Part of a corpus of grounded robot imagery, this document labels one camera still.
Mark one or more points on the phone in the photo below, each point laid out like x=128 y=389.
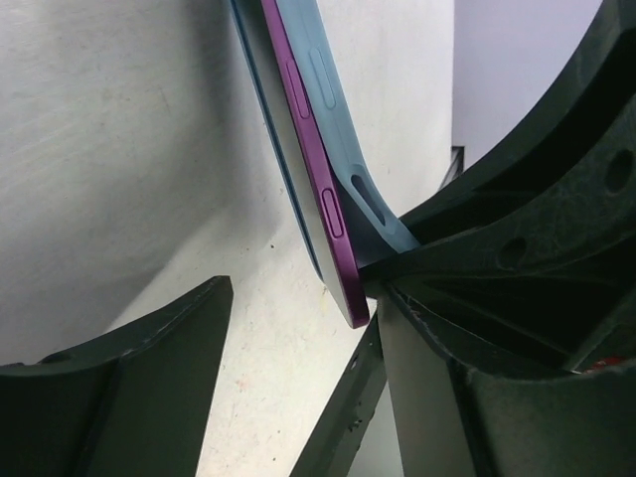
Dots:
x=318 y=164

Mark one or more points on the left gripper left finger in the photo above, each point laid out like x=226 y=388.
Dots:
x=132 y=402

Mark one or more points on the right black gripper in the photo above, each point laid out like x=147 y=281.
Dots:
x=559 y=292

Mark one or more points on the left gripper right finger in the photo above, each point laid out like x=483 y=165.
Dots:
x=337 y=436

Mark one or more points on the light blue phone case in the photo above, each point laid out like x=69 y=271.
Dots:
x=375 y=231

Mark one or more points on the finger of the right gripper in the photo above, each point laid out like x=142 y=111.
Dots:
x=596 y=84

